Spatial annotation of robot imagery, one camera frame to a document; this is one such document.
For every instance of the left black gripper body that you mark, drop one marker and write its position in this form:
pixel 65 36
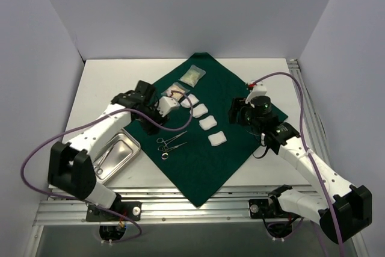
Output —
pixel 151 121

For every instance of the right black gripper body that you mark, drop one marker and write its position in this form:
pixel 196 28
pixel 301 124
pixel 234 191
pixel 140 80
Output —
pixel 236 112

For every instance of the steel hemostat silver rings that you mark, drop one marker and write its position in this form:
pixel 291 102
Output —
pixel 171 138

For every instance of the steel hemostat gold rings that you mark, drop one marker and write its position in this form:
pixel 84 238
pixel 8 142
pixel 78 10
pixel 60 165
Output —
pixel 173 148

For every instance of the white gauze pad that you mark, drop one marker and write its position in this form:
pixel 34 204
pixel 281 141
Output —
pixel 217 138
pixel 189 101
pixel 208 123
pixel 199 111

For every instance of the tan-filled clear plastic bag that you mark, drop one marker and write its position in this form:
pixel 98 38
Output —
pixel 176 91

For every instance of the green-filled clear plastic bag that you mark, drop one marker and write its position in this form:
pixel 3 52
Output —
pixel 192 76

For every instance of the steel forceps long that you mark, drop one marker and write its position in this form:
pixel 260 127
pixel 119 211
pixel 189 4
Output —
pixel 101 159

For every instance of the steel surgical scissors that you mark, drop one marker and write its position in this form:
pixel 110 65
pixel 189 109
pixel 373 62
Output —
pixel 106 167

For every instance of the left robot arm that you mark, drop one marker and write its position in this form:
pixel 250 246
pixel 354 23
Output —
pixel 71 166

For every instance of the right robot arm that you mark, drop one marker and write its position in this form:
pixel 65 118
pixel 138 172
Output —
pixel 342 210

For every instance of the green surgical drape cloth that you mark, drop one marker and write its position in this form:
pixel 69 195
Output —
pixel 196 168

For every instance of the stainless steel instrument tray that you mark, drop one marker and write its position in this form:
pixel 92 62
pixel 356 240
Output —
pixel 126 149

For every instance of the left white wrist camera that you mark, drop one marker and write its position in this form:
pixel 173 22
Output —
pixel 166 105

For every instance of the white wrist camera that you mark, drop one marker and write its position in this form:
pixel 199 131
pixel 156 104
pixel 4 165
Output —
pixel 255 89
pixel 166 105

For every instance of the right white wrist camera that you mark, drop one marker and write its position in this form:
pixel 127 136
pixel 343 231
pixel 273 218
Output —
pixel 255 89

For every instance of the aluminium rail frame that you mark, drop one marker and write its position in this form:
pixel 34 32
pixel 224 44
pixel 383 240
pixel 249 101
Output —
pixel 101 80

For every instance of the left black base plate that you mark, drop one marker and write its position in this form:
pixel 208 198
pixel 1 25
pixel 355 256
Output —
pixel 131 209

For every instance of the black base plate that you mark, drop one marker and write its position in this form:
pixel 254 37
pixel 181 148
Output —
pixel 131 209
pixel 257 207

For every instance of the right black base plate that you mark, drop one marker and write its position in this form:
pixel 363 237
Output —
pixel 257 207

